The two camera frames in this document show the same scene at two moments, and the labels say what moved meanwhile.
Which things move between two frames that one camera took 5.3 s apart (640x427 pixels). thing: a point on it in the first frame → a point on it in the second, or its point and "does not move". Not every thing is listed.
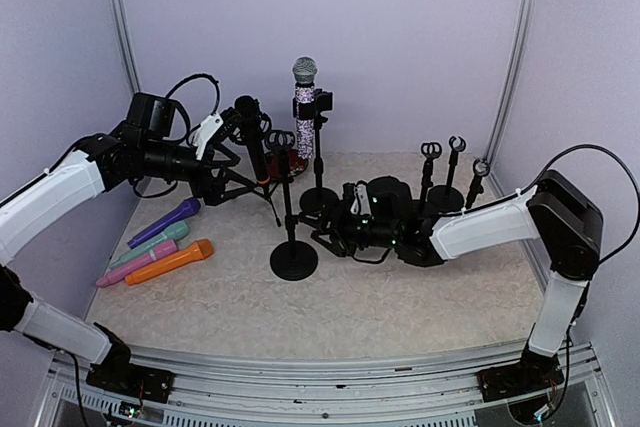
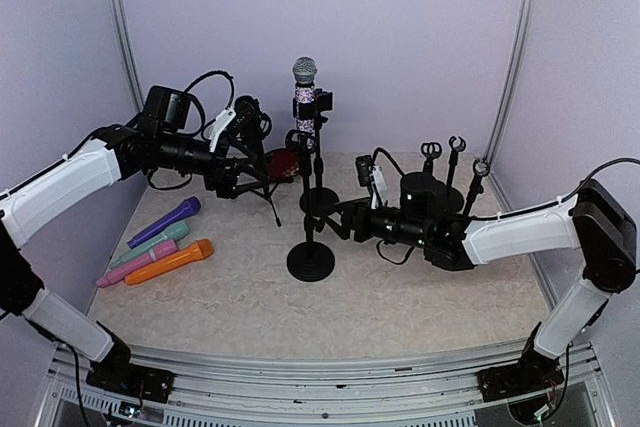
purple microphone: (190, 207) does not move
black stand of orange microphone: (296, 260) → (309, 261)
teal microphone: (176, 231) does not move
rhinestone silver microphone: (305, 71) does not move
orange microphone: (200, 250) does not move
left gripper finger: (226, 152) → (251, 157)
